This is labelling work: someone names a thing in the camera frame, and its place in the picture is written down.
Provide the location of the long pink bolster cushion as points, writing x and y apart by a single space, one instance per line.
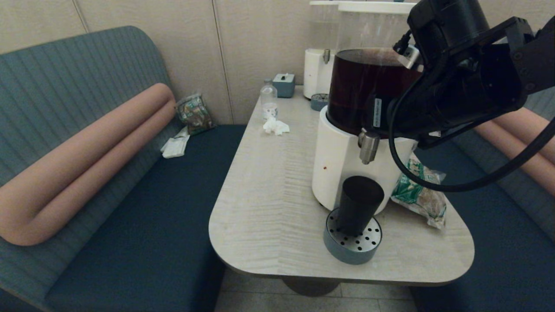
86 160

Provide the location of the clear plastic bottle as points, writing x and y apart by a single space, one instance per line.
269 99

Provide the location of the small round drip tray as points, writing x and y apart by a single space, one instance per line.
319 102

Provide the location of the green white snack bag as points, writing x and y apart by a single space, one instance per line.
427 201

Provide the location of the small white drink dispenser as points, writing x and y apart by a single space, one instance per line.
316 73

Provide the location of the teal bench with short bolster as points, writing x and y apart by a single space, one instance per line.
498 251

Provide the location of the large dispenser with dark tea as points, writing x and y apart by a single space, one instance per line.
344 164

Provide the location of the short pink bolster cushion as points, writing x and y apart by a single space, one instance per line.
529 147

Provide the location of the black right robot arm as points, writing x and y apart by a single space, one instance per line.
477 86

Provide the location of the silver dispenser tap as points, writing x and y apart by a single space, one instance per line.
368 147

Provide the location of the black plastic cup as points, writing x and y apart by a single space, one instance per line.
359 206

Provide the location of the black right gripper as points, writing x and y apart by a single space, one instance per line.
407 108

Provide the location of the white napkin pack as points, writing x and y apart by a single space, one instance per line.
175 147

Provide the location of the brown green snack bag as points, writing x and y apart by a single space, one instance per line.
195 114

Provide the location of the dark table pedestal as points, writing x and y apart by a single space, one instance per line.
310 288

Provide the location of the blue grey tissue box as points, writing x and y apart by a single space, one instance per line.
284 86

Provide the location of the crumpled white tissue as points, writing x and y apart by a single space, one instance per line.
275 126

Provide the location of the white large dispenser lid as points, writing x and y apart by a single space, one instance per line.
373 7

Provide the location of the teal bench with long bolster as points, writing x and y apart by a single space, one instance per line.
130 216

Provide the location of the round perforated drip tray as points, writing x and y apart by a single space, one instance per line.
347 253

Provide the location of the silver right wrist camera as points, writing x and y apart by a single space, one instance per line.
412 56

